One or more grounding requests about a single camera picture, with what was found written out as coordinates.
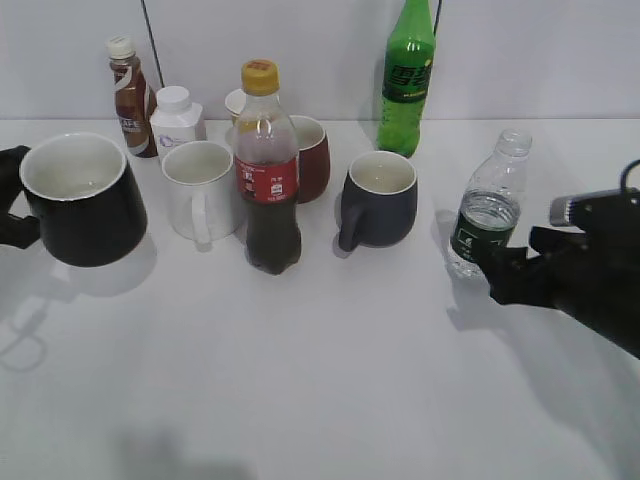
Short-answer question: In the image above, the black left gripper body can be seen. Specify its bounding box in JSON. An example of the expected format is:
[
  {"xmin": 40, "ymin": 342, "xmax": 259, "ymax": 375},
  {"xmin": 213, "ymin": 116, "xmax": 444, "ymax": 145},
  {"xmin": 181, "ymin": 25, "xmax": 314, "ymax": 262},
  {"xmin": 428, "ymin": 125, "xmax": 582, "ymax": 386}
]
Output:
[{"xmin": 0, "ymin": 145, "xmax": 39, "ymax": 249}]

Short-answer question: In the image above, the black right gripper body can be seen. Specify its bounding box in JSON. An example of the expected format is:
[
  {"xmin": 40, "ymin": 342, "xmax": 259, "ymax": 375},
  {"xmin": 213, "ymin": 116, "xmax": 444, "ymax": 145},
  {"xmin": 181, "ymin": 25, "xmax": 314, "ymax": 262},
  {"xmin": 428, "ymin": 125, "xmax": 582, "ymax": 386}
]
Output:
[{"xmin": 491, "ymin": 219, "xmax": 639, "ymax": 356}]

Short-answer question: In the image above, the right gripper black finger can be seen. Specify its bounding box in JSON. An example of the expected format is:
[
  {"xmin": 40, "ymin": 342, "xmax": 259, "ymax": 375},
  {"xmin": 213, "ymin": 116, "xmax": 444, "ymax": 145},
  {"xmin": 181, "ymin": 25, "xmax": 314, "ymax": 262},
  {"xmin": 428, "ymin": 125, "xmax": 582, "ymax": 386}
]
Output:
[{"xmin": 472, "ymin": 243, "xmax": 530, "ymax": 296}]

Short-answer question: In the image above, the clear water bottle green label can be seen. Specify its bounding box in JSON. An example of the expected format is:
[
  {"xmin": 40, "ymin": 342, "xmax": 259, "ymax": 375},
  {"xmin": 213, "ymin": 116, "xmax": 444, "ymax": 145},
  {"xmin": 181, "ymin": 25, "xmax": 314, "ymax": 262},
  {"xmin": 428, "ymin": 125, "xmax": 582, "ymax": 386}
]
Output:
[{"xmin": 448, "ymin": 128, "xmax": 532, "ymax": 279}]

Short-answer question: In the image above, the black mug white interior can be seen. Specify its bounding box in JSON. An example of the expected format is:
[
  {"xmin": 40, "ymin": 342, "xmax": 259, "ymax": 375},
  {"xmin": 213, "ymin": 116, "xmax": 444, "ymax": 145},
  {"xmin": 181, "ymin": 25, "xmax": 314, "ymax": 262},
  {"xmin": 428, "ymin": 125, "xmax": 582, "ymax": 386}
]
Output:
[{"xmin": 19, "ymin": 132, "xmax": 148, "ymax": 268}]

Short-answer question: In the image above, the dark grey mug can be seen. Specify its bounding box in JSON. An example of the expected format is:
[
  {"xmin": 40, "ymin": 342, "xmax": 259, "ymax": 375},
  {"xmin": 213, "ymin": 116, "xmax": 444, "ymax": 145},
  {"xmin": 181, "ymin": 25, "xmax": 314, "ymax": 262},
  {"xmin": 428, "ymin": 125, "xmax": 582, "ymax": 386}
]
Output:
[{"xmin": 338, "ymin": 151, "xmax": 418, "ymax": 252}]

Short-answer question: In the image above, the brown coffee drink bottle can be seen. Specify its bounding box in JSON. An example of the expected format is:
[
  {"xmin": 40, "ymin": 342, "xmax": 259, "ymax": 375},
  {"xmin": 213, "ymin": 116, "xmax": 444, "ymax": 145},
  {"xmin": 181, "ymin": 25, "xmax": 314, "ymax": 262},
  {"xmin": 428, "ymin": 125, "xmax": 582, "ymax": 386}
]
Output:
[{"xmin": 106, "ymin": 35, "xmax": 158, "ymax": 158}]

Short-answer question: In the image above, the white ceramic mug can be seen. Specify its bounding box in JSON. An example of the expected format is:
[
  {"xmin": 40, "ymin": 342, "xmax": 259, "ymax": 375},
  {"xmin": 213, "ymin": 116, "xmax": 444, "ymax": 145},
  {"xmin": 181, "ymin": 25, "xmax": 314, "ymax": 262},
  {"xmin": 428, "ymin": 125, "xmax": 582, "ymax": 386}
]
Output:
[{"xmin": 161, "ymin": 141, "xmax": 245, "ymax": 251}]

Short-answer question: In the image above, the white plastic milk bottle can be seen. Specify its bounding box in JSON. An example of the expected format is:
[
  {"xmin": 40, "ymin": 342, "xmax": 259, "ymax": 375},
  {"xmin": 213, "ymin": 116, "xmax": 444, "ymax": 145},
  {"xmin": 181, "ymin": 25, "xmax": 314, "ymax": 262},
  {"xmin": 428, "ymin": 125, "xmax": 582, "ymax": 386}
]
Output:
[{"xmin": 150, "ymin": 86, "xmax": 207, "ymax": 160}]

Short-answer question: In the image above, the dark red mug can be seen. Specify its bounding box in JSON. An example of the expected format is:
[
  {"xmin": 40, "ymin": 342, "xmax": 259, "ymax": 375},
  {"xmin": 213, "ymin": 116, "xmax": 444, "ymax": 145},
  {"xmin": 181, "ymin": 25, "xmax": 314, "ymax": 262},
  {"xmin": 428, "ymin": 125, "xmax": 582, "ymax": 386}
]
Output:
[{"xmin": 290, "ymin": 115, "xmax": 331, "ymax": 204}]

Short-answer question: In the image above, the green soda bottle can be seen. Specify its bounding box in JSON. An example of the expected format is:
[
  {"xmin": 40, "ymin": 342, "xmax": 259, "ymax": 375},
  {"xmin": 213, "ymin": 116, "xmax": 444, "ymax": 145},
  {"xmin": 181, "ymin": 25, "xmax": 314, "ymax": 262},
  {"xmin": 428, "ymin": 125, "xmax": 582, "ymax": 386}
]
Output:
[{"xmin": 377, "ymin": 0, "xmax": 436, "ymax": 158}]

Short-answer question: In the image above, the cola bottle yellow cap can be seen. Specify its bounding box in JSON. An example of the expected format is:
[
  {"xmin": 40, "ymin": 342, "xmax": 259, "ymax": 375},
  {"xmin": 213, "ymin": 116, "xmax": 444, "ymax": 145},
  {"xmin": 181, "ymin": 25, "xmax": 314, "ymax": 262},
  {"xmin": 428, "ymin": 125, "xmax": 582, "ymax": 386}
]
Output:
[{"xmin": 233, "ymin": 59, "xmax": 301, "ymax": 275}]

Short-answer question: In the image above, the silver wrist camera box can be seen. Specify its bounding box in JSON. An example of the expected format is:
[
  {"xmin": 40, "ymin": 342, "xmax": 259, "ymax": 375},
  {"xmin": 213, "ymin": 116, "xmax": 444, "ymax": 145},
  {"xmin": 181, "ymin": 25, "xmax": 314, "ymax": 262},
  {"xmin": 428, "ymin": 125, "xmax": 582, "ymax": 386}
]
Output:
[{"xmin": 549, "ymin": 187, "xmax": 639, "ymax": 231}]

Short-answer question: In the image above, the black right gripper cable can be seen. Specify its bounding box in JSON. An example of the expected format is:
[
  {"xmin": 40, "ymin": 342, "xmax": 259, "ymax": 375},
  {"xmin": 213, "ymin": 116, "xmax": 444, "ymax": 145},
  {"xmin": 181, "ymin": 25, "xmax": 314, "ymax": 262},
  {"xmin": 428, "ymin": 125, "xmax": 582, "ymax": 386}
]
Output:
[{"xmin": 619, "ymin": 159, "xmax": 640, "ymax": 191}]

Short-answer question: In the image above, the black cable on wall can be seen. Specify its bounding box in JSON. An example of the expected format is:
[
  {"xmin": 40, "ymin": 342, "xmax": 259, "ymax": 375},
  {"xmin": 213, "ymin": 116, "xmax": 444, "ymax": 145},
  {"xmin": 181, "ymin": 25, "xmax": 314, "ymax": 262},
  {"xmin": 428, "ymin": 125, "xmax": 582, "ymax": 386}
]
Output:
[{"xmin": 140, "ymin": 0, "xmax": 168, "ymax": 88}]

